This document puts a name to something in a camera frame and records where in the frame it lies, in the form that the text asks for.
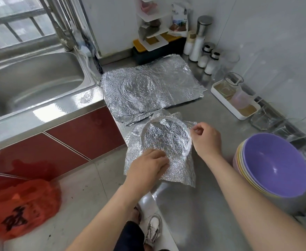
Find red kitchen cabinet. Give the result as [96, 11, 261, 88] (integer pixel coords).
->
[0, 106, 127, 199]

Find stack of aluminium foil sheets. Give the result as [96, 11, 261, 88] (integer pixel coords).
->
[101, 54, 207, 126]

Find person's dark trousers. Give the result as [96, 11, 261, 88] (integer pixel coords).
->
[114, 221, 169, 251]

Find pink bowl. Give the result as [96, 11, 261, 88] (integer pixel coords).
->
[233, 139, 271, 197]

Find pink translucent cup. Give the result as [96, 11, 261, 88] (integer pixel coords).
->
[231, 90, 254, 110]

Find colourful snack packet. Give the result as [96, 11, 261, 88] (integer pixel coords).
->
[170, 3, 189, 33]

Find person's left hand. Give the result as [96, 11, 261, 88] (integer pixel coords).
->
[124, 149, 170, 199]

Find white dish brush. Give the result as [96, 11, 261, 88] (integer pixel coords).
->
[77, 43, 93, 58]

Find person's right white shoe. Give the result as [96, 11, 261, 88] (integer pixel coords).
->
[144, 214, 163, 244]

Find tall white steel-capped bottle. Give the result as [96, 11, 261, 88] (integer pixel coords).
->
[189, 15, 213, 63]

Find stainless steel sink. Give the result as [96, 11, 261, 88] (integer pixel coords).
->
[0, 47, 106, 155]

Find red plastic bag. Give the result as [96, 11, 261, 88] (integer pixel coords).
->
[0, 178, 62, 241]

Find small white tan-capped bottle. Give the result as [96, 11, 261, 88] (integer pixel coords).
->
[183, 31, 197, 55]

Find foil-covered bowl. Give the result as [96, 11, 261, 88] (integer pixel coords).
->
[124, 109, 198, 188]

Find white rectangular tray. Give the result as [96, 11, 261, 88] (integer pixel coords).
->
[211, 80, 261, 121]

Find steel faucet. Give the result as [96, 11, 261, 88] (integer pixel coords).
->
[43, 0, 76, 52]

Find person's left forearm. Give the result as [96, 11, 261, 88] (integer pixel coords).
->
[67, 185, 154, 251]

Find metal window railing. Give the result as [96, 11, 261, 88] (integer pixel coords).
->
[0, 8, 54, 53]

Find purple bowl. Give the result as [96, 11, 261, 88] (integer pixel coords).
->
[243, 133, 306, 199]

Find person's right hand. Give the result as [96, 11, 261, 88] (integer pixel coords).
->
[190, 122, 223, 164]

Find white corner shelf rack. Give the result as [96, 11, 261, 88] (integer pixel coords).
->
[137, 0, 190, 52]

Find white shaker with black lid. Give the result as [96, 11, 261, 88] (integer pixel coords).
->
[197, 44, 213, 69]
[204, 50, 221, 76]

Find person's right forearm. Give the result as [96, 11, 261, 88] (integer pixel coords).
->
[202, 151, 306, 251]

